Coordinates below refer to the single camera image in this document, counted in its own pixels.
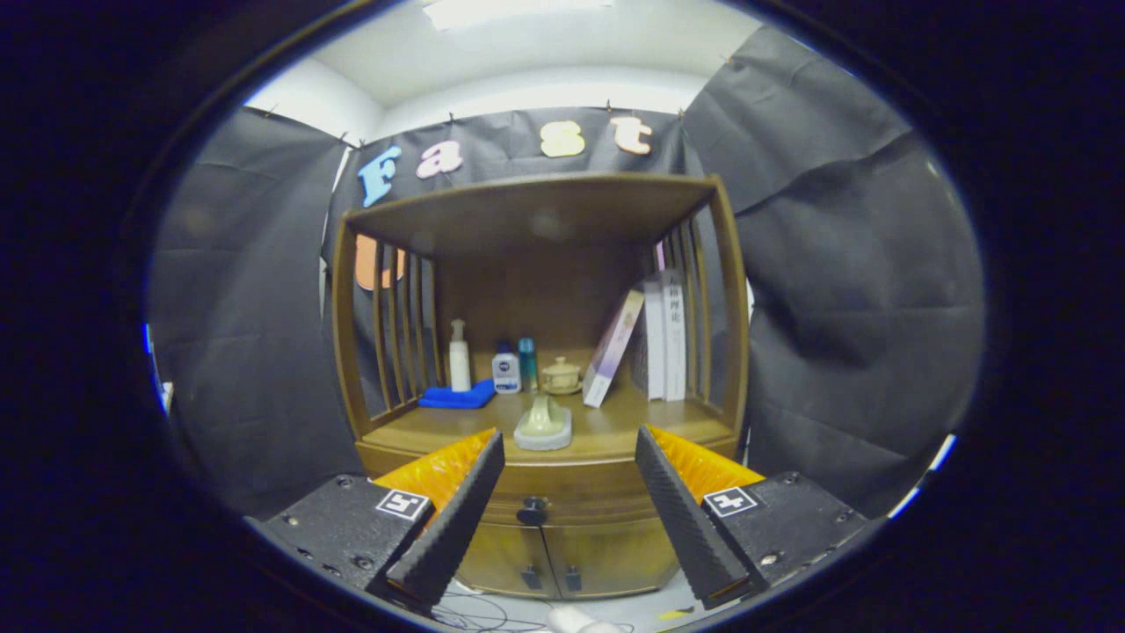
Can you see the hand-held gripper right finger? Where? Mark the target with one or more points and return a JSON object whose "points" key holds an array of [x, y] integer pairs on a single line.
{"points": [[685, 519]]}

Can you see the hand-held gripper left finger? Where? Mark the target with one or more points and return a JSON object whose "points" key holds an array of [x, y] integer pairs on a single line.
{"points": [[457, 527]]}

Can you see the wooden drawer with black knob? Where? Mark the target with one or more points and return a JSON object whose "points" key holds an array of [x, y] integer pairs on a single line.
{"points": [[589, 501]]}

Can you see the pale green scrubbing brush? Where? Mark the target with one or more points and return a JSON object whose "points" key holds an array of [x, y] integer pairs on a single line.
{"points": [[543, 426]]}

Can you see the wooden cabinet door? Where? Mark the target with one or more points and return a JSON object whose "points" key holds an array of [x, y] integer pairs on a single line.
{"points": [[615, 554], [501, 558]]}

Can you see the wooden countertop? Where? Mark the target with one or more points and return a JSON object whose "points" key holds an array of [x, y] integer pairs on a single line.
{"points": [[615, 431]]}

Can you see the wooden cabinet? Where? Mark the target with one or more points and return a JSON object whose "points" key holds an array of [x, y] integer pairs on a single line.
{"points": [[536, 290]]}

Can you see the yellow floor tape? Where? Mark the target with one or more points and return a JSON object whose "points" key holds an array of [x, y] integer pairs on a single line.
{"points": [[670, 613]]}

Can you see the blue folded cloth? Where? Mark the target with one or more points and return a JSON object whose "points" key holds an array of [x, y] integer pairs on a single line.
{"points": [[455, 397]]}

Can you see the white lotion bottle blue cap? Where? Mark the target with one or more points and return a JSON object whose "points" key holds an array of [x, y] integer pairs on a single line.
{"points": [[505, 374]]}

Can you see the white pump bottle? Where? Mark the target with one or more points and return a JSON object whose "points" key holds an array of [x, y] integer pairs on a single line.
{"points": [[459, 360]]}

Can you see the teal slim bottle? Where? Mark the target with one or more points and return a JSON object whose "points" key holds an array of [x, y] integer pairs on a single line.
{"points": [[527, 365]]}

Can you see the beige lidded ceramic cup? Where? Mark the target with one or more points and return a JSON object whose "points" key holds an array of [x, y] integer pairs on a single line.
{"points": [[560, 378]]}

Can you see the thin white book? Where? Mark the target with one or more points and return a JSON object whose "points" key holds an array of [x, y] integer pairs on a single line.
{"points": [[655, 338]]}

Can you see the white book with black lettering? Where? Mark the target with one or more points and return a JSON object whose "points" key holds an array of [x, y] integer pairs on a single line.
{"points": [[675, 334]]}

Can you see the pink and white leaning book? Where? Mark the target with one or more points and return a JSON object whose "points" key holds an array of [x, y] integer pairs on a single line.
{"points": [[613, 347]]}

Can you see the black backdrop cloth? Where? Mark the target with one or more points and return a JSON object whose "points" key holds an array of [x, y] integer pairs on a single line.
{"points": [[835, 308]]}

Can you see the ceiling light panel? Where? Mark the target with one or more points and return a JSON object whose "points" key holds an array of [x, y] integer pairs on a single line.
{"points": [[510, 10]]}

